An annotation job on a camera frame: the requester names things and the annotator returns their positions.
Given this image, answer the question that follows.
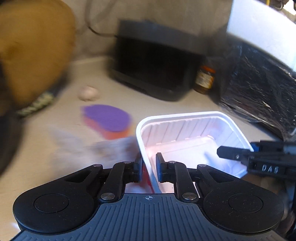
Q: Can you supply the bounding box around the clear plastic bag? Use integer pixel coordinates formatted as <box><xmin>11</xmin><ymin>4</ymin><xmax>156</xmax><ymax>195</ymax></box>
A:
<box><xmin>51</xmin><ymin>128</ymin><xmax>139</xmax><ymax>173</ymax></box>

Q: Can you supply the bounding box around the gloved operator hand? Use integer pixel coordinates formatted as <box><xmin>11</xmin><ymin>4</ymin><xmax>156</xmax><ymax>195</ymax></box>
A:
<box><xmin>242</xmin><ymin>174</ymin><xmax>295</xmax><ymax>237</ymax></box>

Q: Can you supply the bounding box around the purple pink sponge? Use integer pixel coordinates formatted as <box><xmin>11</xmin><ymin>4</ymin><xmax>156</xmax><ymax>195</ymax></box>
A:
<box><xmin>81</xmin><ymin>104</ymin><xmax>132</xmax><ymax>140</ymax></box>

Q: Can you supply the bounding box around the black foil-wrapped oven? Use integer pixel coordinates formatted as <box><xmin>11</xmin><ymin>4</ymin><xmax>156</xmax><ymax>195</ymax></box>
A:
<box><xmin>216</xmin><ymin>39</ymin><xmax>295</xmax><ymax>142</ymax></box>

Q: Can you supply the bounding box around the orange-lid sauce jar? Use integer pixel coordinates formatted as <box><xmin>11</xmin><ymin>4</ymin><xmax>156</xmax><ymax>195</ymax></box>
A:
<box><xmin>193</xmin><ymin>65</ymin><xmax>216</xmax><ymax>94</ymax></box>

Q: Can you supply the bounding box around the white garlic bulb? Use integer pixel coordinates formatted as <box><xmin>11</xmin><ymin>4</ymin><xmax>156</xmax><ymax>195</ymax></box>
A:
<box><xmin>78</xmin><ymin>85</ymin><xmax>100</xmax><ymax>101</ymax></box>

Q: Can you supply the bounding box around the green striped dish cloth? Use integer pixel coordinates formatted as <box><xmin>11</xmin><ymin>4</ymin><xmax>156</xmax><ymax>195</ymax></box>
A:
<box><xmin>16</xmin><ymin>91</ymin><xmax>56</xmax><ymax>118</ymax></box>

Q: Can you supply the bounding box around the black rice cooker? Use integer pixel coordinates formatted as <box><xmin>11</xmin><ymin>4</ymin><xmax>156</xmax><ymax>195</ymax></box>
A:
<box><xmin>110</xmin><ymin>20</ymin><xmax>208</xmax><ymax>101</ymax></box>

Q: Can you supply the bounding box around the dark blue electric kettle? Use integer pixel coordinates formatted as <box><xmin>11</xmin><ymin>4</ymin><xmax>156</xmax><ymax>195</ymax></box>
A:
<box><xmin>0</xmin><ymin>110</ymin><xmax>23</xmax><ymax>175</ymax></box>

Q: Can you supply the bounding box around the round wooden cutting board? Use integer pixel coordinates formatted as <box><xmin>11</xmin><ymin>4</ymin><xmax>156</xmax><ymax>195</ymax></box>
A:
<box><xmin>1</xmin><ymin>1</ymin><xmax>76</xmax><ymax>115</ymax></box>

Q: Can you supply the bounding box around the black power cable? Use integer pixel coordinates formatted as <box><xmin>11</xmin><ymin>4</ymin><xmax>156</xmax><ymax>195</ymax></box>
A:
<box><xmin>85</xmin><ymin>0</ymin><xmax>118</xmax><ymax>38</ymax></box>

